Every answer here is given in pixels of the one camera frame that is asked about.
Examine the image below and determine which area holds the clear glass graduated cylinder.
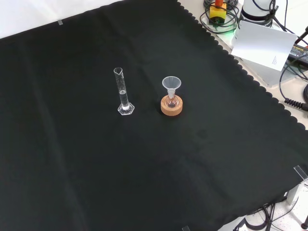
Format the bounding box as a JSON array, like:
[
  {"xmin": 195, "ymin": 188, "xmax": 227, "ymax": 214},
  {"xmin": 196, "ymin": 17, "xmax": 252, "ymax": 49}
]
[{"xmin": 113, "ymin": 67, "xmax": 135, "ymax": 116}]

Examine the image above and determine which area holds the small round-bottom glass flask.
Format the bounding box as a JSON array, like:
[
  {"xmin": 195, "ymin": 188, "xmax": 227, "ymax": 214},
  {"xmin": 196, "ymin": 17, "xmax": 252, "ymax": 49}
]
[{"xmin": 165, "ymin": 92, "xmax": 179, "ymax": 109}]

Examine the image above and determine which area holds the clear plastic funnel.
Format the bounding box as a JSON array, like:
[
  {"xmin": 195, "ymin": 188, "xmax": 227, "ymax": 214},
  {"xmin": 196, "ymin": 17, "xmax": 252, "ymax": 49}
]
[{"xmin": 162, "ymin": 76, "xmax": 182, "ymax": 99}]

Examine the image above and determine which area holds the black cloth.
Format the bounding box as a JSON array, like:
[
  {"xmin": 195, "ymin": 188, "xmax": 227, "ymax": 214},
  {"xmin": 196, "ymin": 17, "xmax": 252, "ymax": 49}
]
[{"xmin": 0, "ymin": 0, "xmax": 308, "ymax": 231}]

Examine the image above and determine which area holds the yellow stop button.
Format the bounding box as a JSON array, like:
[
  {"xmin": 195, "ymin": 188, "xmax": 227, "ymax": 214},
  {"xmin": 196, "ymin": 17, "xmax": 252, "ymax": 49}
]
[{"xmin": 208, "ymin": 0, "xmax": 227, "ymax": 26}]

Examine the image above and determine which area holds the black power adapter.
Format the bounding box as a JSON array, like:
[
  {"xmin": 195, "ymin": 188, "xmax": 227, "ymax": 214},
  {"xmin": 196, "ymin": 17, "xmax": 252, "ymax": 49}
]
[{"xmin": 287, "ymin": 43, "xmax": 308, "ymax": 64}]

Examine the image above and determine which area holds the cork ring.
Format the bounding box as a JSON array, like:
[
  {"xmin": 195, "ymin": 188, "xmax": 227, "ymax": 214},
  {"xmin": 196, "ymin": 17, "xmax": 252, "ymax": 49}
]
[{"xmin": 160, "ymin": 95, "xmax": 184, "ymax": 117}]

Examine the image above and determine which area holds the black looped cable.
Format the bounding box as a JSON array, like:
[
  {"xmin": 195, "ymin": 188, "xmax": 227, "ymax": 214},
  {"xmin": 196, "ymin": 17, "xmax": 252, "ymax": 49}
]
[{"xmin": 199, "ymin": 0, "xmax": 241, "ymax": 34}]

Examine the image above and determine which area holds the black cable with strain relief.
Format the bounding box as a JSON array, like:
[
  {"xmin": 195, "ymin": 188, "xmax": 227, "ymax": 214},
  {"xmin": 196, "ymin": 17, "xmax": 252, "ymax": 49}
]
[{"xmin": 279, "ymin": 60, "xmax": 308, "ymax": 110}]

